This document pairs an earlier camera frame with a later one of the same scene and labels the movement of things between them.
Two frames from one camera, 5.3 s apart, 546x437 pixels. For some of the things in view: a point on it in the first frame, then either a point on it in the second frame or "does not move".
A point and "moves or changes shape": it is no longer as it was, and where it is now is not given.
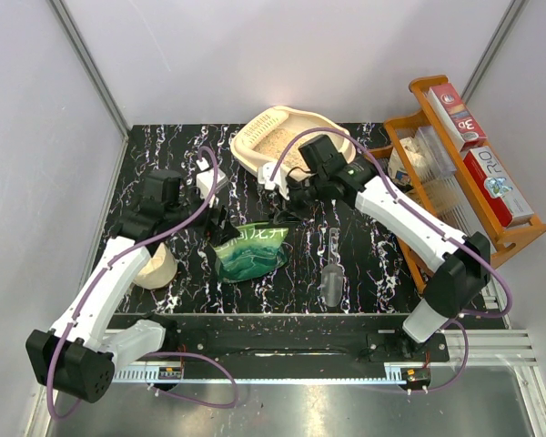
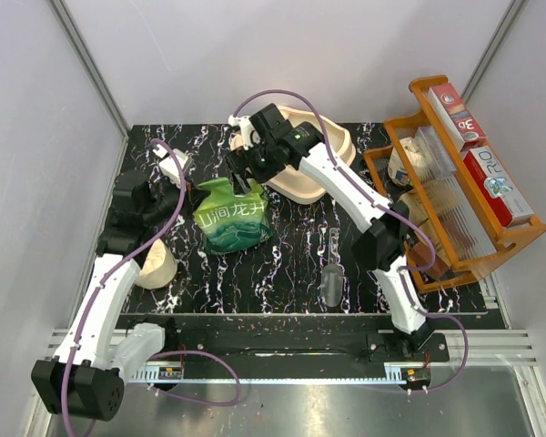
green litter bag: (257, 251) moves or changes shape
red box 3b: (456, 116) does not move
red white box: (500, 189) does not move
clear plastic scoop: (332, 282) does not move
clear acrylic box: (429, 155) does not move
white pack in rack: (396, 167) does not move
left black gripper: (221, 232) → (194, 197)
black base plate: (295, 340) does not move
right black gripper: (293, 209) → (239, 160)
